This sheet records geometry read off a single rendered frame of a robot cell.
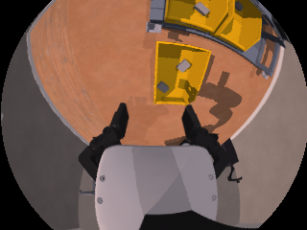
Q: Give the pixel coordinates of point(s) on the yellow bin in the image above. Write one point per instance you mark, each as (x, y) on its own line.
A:
(244, 28)
(184, 87)
(184, 10)

